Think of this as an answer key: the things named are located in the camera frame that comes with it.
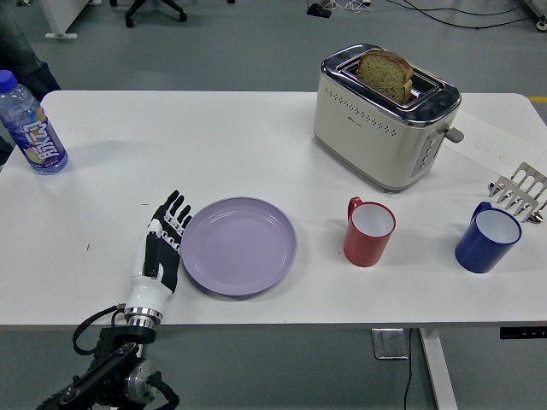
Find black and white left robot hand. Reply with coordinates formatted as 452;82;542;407
126;190;194;313

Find purple plastic plate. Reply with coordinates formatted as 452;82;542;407
180;196;298;299

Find blue-labelled drink bottle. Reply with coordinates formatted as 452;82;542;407
0;69;69;177

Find red mug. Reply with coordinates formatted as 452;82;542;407
344;196;397;268

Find silver box under table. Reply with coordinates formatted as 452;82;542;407
370;327;410;360

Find cream and chrome toaster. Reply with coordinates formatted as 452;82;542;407
312;42;465;192

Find black office chair base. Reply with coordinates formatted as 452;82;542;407
123;0;188;29

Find white desk leg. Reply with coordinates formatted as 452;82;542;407
38;0;93;40

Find white table leg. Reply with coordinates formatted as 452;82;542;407
417;327;458;410

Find brown bread slice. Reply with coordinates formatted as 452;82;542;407
356;49;415;104

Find blue mug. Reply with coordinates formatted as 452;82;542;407
454;202;523;274

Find black table control panel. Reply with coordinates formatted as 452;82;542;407
499;327;547;341

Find white paper sheet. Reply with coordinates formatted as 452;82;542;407
444;106;546;172

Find silver metal toast rack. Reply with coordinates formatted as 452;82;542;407
487;161;547;224

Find black cable under table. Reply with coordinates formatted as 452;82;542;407
401;327;416;410

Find white floor cables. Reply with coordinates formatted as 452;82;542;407
331;0;373;12

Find black floor cable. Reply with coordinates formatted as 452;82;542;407
401;0;547;31

